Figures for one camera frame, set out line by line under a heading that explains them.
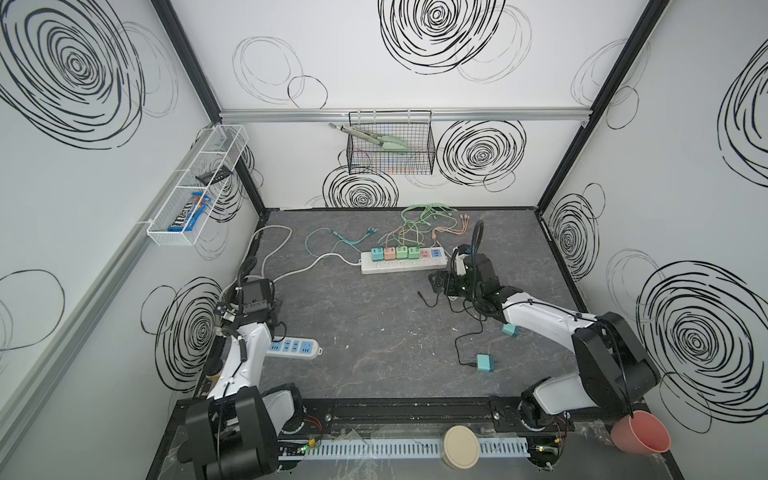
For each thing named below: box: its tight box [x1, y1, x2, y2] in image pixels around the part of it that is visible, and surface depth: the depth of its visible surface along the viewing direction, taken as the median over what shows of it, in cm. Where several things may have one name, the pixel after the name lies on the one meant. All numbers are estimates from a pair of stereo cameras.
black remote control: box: [195, 165, 233, 186], surface depth 80 cm
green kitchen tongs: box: [328, 123, 410, 150], surface depth 94 cm
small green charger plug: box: [408, 246, 420, 259], surface depth 101 cm
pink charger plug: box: [384, 247, 396, 261], surface depth 101 cm
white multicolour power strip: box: [360, 246, 448, 274], surface depth 102 cm
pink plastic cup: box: [611, 410, 671, 454], surface depth 65 cm
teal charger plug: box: [371, 247, 384, 262], surface depth 100 cm
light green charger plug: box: [396, 245, 408, 260], surface depth 101 cm
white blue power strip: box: [266, 337, 323, 359], surface depth 84 cm
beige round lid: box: [441, 425, 480, 470], surface depth 66 cm
